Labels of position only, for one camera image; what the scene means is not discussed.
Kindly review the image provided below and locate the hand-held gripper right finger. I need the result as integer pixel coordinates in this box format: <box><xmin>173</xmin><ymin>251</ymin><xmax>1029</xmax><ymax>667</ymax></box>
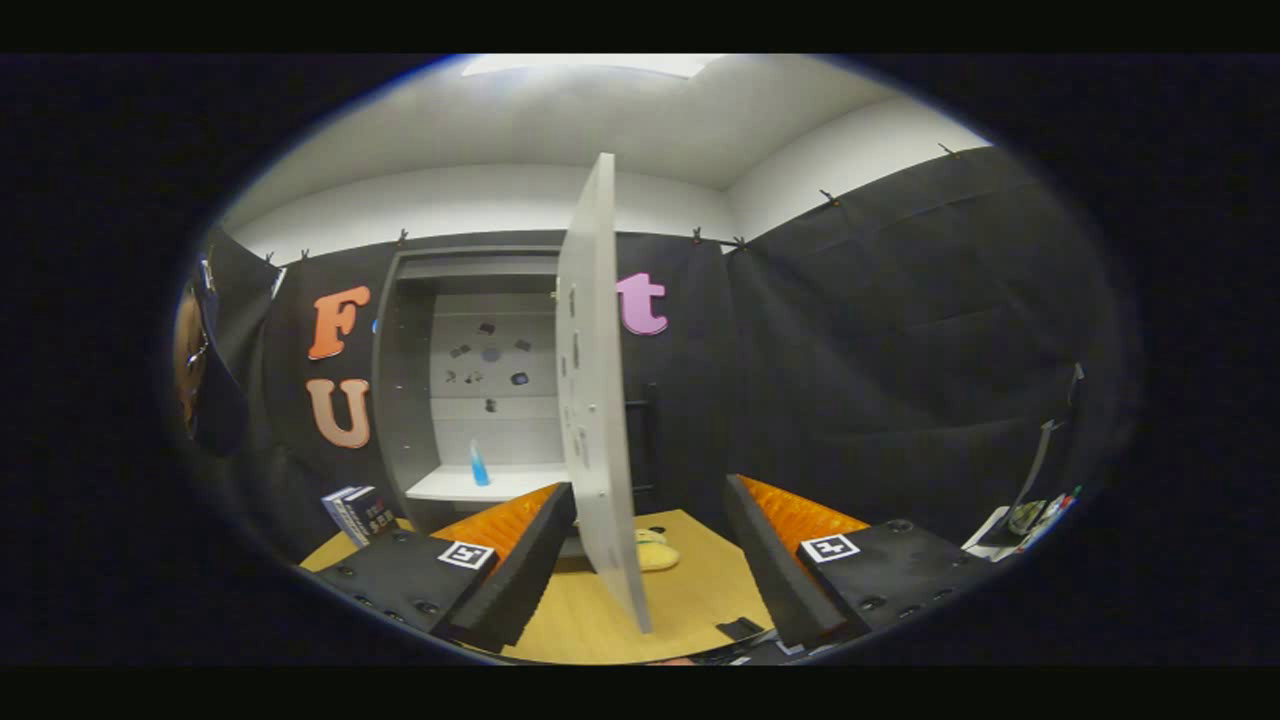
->
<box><xmin>724</xmin><ymin>474</ymin><xmax>1001</xmax><ymax>649</ymax></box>

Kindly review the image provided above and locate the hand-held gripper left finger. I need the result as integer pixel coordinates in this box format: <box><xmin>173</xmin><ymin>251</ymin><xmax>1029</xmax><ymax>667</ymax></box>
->
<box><xmin>300</xmin><ymin>482</ymin><xmax>578</xmax><ymax>654</ymax></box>

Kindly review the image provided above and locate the white cabinet door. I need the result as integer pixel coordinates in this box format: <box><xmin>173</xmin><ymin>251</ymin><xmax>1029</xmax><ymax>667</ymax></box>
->
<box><xmin>555</xmin><ymin>152</ymin><xmax>654</xmax><ymax>635</ymax></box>

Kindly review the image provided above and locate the white cabinet shelf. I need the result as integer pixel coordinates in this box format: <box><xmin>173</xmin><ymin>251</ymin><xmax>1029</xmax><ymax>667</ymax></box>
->
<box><xmin>406</xmin><ymin>462</ymin><xmax>572</xmax><ymax>504</ymax></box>

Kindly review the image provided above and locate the yellow plush toy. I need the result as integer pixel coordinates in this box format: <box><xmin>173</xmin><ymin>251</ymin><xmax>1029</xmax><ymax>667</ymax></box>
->
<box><xmin>634</xmin><ymin>527</ymin><xmax>682</xmax><ymax>573</ymax></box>

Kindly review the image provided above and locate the dark blue book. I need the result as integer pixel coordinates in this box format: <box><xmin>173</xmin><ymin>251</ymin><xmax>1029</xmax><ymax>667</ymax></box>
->
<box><xmin>345</xmin><ymin>485</ymin><xmax>400</xmax><ymax>542</ymax></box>

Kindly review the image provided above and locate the light blue book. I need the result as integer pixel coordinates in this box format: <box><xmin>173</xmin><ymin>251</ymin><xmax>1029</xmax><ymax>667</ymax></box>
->
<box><xmin>322</xmin><ymin>487</ymin><xmax>367</xmax><ymax>547</ymax></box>

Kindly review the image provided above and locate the grey cabinet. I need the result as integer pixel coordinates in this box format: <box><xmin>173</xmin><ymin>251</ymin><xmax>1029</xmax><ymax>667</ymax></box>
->
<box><xmin>372</xmin><ymin>245</ymin><xmax>623</xmax><ymax>557</ymax></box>

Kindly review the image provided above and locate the black backdrop cloth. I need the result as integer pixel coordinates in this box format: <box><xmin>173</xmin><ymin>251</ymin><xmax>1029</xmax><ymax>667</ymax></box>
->
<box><xmin>200</xmin><ymin>145</ymin><xmax>1136</xmax><ymax>563</ymax></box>

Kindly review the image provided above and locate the white sheet with colourful items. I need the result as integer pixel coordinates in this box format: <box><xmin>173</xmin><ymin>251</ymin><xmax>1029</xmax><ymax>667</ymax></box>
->
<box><xmin>962</xmin><ymin>488</ymin><xmax>1085</xmax><ymax>561</ymax></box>

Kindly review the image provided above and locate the black door handle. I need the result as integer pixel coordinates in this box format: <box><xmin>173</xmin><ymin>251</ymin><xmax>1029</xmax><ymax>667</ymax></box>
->
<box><xmin>624</xmin><ymin>384</ymin><xmax>662</xmax><ymax>493</ymax></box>

